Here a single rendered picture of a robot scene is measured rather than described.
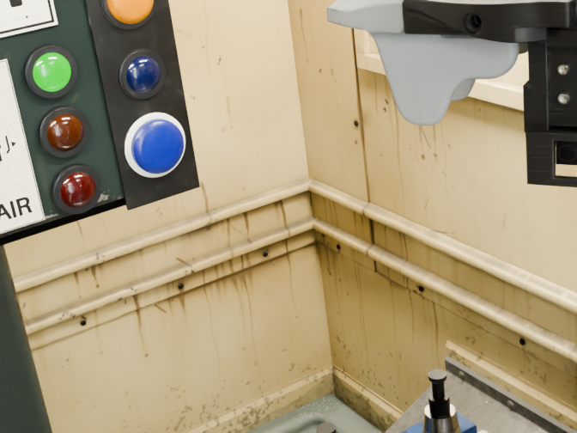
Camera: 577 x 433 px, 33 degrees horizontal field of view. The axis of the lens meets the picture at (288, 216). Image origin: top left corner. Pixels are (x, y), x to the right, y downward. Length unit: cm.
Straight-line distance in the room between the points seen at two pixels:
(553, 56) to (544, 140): 3
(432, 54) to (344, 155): 133
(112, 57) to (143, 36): 2
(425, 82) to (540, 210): 98
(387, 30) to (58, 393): 144
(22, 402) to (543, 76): 105
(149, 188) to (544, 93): 23
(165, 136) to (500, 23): 22
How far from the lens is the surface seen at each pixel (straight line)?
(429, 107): 43
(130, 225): 173
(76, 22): 52
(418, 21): 41
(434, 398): 83
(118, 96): 53
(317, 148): 182
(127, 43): 53
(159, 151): 54
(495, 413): 162
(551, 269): 142
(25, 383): 135
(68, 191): 53
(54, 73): 51
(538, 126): 42
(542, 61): 41
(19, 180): 52
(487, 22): 39
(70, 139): 52
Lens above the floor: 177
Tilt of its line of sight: 23 degrees down
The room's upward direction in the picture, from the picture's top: 8 degrees counter-clockwise
